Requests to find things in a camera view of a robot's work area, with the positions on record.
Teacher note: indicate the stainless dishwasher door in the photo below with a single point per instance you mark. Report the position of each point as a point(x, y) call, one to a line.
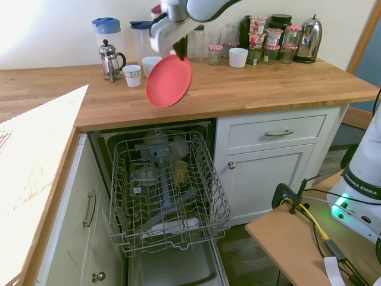
point(178, 268)

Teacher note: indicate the large jar black lid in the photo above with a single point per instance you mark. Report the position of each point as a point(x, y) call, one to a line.
point(279, 21)

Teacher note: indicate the round metal cabinet knob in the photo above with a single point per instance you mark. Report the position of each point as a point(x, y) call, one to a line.
point(231, 165)
point(99, 277)

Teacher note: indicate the white paper strip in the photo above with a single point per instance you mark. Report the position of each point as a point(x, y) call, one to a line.
point(333, 271)

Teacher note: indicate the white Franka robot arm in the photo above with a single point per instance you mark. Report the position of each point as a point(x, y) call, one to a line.
point(208, 10)

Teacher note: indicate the white cabinet beside dishwasher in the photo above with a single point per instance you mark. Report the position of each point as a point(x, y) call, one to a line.
point(268, 184)

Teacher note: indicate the clear pitcher light blue lid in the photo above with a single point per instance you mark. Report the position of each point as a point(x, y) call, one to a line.
point(107, 38)

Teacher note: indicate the small white paper cup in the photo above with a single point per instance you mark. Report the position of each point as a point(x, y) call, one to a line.
point(131, 77)

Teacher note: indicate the black table clamp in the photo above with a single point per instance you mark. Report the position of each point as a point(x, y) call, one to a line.
point(278, 190)

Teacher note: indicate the clear pitcher dark blue lid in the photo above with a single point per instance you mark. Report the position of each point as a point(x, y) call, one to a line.
point(140, 41)

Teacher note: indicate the jar with green contents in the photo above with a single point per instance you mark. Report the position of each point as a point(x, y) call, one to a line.
point(254, 57)

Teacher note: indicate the built-in dishwasher body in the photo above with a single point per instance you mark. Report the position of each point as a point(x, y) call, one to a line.
point(125, 134)

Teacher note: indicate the white cabinet with drawers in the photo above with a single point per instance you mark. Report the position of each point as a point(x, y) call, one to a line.
point(74, 232)

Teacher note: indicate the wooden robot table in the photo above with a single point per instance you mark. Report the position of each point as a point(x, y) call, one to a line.
point(282, 238)

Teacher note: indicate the clear glass jar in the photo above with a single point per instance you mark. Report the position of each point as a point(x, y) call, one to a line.
point(143, 177)

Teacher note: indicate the clear jar green lid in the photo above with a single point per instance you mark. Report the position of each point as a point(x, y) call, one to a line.
point(200, 44)

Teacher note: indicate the stainless electric kettle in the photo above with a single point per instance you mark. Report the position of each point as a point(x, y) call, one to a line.
point(309, 41)

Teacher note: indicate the glass jar red checked lid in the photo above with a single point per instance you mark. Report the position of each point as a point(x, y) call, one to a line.
point(215, 55)
point(271, 56)
point(288, 55)
point(230, 45)
point(293, 34)

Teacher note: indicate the pink round plate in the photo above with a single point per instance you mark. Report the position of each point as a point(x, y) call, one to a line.
point(168, 82)

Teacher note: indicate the tinted glass container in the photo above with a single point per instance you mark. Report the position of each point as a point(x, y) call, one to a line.
point(180, 174)

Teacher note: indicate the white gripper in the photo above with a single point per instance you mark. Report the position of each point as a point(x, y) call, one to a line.
point(163, 35)

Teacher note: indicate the glass French press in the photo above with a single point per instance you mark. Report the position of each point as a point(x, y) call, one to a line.
point(110, 62)

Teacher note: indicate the clear drinking glass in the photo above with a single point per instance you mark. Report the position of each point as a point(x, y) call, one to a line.
point(231, 33)

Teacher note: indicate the wooden door frame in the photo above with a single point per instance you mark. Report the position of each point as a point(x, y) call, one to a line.
point(363, 41)

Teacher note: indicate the dark green bottle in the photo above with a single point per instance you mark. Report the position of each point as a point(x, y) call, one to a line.
point(244, 29)

